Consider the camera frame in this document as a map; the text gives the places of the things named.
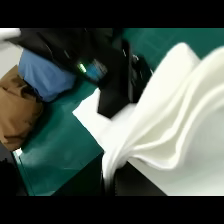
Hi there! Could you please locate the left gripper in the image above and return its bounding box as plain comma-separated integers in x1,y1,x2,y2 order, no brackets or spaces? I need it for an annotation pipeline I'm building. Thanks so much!
68,33,155,120

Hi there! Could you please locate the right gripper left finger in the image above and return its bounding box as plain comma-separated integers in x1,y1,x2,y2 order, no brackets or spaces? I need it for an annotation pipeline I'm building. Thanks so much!
54,153,105,197

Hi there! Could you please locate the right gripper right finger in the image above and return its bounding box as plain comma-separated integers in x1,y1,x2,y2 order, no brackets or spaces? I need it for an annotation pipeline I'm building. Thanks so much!
114,159,167,197

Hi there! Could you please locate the white shirt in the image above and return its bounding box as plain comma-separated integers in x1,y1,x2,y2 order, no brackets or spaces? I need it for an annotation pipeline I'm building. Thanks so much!
72,42,224,197

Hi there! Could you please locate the blue garment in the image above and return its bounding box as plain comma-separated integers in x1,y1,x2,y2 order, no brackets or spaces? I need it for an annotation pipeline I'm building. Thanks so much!
17,49,78,103

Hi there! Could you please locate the brown garment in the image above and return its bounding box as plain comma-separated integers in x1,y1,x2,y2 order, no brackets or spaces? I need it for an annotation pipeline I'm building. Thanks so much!
0,65,45,153

